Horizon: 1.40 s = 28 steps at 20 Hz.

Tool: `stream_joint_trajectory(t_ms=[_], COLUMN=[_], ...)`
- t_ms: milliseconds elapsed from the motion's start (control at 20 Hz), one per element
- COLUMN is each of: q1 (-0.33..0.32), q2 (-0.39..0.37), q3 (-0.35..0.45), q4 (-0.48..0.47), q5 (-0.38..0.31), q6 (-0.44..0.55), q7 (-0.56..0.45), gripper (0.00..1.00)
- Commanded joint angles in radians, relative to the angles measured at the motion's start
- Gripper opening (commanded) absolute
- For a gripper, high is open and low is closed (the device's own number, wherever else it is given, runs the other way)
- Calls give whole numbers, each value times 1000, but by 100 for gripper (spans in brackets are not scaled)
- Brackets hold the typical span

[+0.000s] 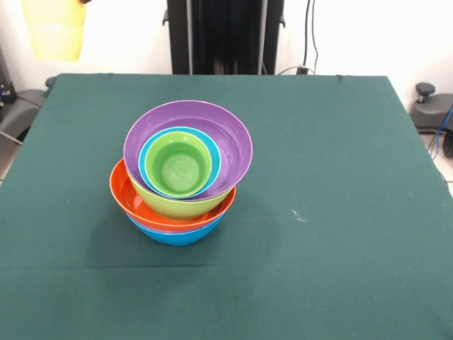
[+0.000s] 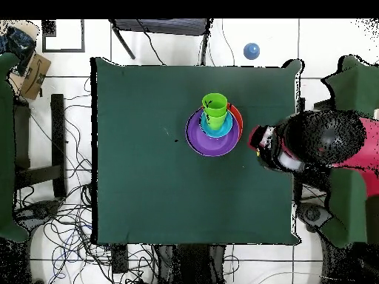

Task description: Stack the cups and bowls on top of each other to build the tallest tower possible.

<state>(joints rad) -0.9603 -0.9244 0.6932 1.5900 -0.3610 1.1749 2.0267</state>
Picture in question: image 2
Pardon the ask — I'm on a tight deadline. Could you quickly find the small cyan bowl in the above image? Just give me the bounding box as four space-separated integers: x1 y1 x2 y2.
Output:
200 110 234 138

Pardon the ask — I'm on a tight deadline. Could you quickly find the cardboard box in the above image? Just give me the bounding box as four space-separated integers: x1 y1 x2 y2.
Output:
10 51 52 101

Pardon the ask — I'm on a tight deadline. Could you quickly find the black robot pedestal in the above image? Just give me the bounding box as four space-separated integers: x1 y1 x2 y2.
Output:
153 244 227 284

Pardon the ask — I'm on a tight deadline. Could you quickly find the blue cup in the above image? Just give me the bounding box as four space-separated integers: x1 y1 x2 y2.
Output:
243 42 261 61

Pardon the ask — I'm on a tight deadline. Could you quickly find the tangle of floor cables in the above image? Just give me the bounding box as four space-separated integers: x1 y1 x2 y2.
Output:
14 76 158 284

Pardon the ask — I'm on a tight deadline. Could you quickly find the purple and green bowl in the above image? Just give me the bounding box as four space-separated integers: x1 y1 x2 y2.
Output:
185 107 241 158

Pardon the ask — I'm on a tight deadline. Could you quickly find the black power box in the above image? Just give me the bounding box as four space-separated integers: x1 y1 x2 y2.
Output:
111 245 129 274

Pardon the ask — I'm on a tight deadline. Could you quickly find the green cloth covered table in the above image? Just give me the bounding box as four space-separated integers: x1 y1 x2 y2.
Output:
321 55 379 249
0 52 30 243

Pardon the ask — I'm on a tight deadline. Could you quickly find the black square frame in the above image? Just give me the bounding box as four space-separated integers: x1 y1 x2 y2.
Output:
41 18 86 53

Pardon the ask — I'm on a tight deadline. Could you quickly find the dark blue bag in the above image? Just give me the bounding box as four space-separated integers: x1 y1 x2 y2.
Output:
0 26 37 61

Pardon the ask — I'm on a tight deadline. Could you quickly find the orange-red bowl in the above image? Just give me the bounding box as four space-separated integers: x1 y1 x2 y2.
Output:
226 102 244 140

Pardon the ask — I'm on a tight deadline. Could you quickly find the dark green tablecloth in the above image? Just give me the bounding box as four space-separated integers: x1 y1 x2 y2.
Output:
90 56 303 246

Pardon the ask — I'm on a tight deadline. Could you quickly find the black metal stand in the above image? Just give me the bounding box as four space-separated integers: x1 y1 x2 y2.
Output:
14 93 68 198

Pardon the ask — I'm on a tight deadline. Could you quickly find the black chair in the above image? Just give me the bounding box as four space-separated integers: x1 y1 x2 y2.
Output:
109 18 212 67

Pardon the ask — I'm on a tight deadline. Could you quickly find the green plastic cup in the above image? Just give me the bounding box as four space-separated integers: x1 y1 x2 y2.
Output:
201 110 229 131
201 92 228 118

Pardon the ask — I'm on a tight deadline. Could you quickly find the grey pedestal foot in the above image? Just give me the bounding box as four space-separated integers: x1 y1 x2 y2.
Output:
297 203 332 233
14 200 61 230

